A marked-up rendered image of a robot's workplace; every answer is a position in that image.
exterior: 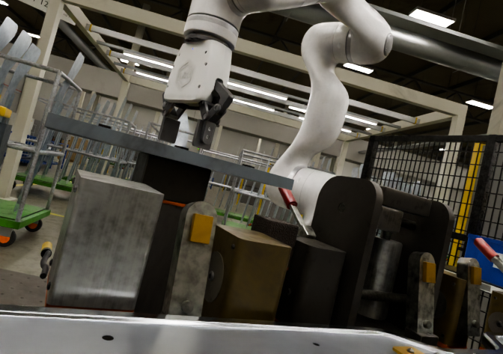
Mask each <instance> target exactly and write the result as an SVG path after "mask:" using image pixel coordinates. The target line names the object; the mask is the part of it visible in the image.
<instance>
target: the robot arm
mask: <svg viewBox="0 0 503 354"><path fill-rule="evenodd" d="M318 3H320V5H321V6H322V7H323V8H324V9H325V10H326V11H328V12H329V13H330V14H331V15H333V17H334V18H336V19H337V20H339V21H340V22H323V23H320V24H316V25H314V26H312V27H311V28H310V29H308V31H307V32H306V33H305V36H304V37H303V39H302V45H301V54H302V59H303V61H304V63H305V66H306V67H307V70H308V73H309V76H310V79H311V95H310V98H309V101H308V107H307V110H306V113H305V118H304V121H303V123H302V126H301V128H300V131H299V132H298V134H297V136H296V138H295V139H294V141H293V143H292V144H291V146H289V148H288V149H287V150H286V151H285V152H284V154H283V155H282V156H281V157H280V159H279V160H278V161H277V162H276V163H275V164H274V166H273V167H272V169H271V171H270V173H271V174H277V175H279V176H282V177H287V178H290V179H293V180H294V183H293V188H292V190H291V192H292V193H293V196H294V198H295V199H296V202H297V209H298V211H299V213H300V214H302V215H304V216H305V219H304V220H303V221H304V223H305V225H309V226H311V223H312V219H313V216H314V210H315V207H316V203H317V198H318V195H319V193H320V190H321V189H322V187H323V185H324V184H325V183H326V181H327V180H329V179H330V178H332V177H335V175H333V174H329V173H326V172H322V171H317V170H314V169H311V168H307V167H308V163H309V162H310V160H311V159H312V158H313V157H314V156H315V155H316V154H318V153H320V152H322V151H324V150H326V149H327V148H329V147H331V146H332V145H333V144H334V143H335V141H336V140H337V138H338V136H339V135H340V133H341V130H342V127H343V125H344V120H345V117H346V114H347V109H348V105H349V96H348V93H347V90H346V88H345V87H344V86H343V84H342V83H341V82H340V80H339V79H338V77H337V76H336V75H335V66H336V65H337V64H338V63H342V64H376V63H379V62H381V61H382V60H384V59H385V58H386V57H387V56H388V54H389V53H390V51H391V49H392V44H393V36H392V32H391V29H390V27H389V25H388V23H387V22H386V20H385V19H384V18H383V17H382V16H381V15H380V14H379V13H378V12H377V11H376V10H374V9H373V8H372V7H371V6H370V5H369V4H368V3H367V2H366V1H365V0H192V3H191V6H190V9H189V14H188V17H187V21H186V25H185V28H184V32H183V35H184V36H185V40H184V42H185V43H183V45H182V46H181V48H180V51H179V52H178V54H177V57H176V59H175V62H174V65H173V67H172V70H171V74H170V76H169V79H168V83H167V86H166V89H165V92H164V93H163V94H162V101H163V104H162V108H163V111H162V116H163V119H162V123H161V127H160V130H159V134H158V139H159V140H160V141H165V142H168V143H171V144H174V143H175V142H176V139H177V134H178V130H179V127H180V121H179V118H180V117H181V115H182V114H183V113H184V112H185V110H186V109H188V110H199V111H200V112H201V118H202V120H201V119H198V122H197V125H196V128H195V134H194V137H193V139H192V146H195V147H199V148H201V149H205V150H210V148H211V144H212V141H213V136H214V132H215V129H216V125H219V123H220V121H221V118H222V117H223V116H224V115H225V114H226V112H227V109H228V107H229V106H230V104H231V103H232V102H233V101H234V95H233V94H232V93H231V92H230V91H229V90H228V89H227V86H228V79H229V75H230V69H231V55H232V51H234V50H235V46H236V43H237V38H238V34H239V32H240V26H241V23H242V21H243V19H244V18H245V17H246V16H247V15H248V14H251V13H263V12H269V11H275V10H286V9H291V8H298V7H302V6H307V5H311V4H318ZM175 107H177V108H178V110H177V111H176V110H175ZM266 193H267V195H268V197H269V199H270V200H271V201H272V202H273V203H274V204H276V205H278V206H280V207H283V208H285V209H287V210H288V208H287V206H286V204H285V202H284V200H283V198H282V196H281V193H280V192H279V190H278V187H276V186H270V185H266Z"/></svg>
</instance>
